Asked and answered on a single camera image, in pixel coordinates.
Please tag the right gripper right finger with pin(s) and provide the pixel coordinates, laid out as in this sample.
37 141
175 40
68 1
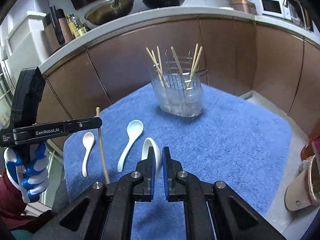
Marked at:
168 175

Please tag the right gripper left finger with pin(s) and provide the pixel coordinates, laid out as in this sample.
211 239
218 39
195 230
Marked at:
149 176

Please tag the white ceramic spoon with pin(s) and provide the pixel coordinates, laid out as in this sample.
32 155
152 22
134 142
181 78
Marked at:
149 142

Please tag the wooden chopstick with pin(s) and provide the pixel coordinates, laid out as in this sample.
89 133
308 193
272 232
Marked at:
103 162

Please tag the light blue ceramic spoon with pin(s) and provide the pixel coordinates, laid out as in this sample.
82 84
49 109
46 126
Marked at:
134 130

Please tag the dark red sleeve forearm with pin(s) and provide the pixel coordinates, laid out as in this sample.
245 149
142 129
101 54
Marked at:
15 225

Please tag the chrome kitchen faucet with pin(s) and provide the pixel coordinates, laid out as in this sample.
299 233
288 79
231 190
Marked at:
296 13

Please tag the blue white gloved left hand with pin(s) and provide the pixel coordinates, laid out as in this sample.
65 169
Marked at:
31 179

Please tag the blue towel mat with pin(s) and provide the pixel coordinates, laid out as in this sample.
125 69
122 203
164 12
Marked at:
232 140

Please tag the clear plastic utensil holder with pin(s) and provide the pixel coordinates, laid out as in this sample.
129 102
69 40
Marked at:
176 83

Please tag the white refrigerator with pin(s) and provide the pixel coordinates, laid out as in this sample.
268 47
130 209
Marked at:
23 40

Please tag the yellow oil bottle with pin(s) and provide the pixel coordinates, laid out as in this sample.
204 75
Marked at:
72 27

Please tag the beige floor container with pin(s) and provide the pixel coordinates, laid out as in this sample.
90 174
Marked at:
303 191

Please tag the orange oil bottle on floor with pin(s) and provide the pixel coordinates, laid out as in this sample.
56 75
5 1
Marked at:
307 150

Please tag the bronze wok with lid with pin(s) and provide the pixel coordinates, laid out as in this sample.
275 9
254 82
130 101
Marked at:
108 11

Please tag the white microwave oven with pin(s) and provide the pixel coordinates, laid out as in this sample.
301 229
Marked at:
274 8

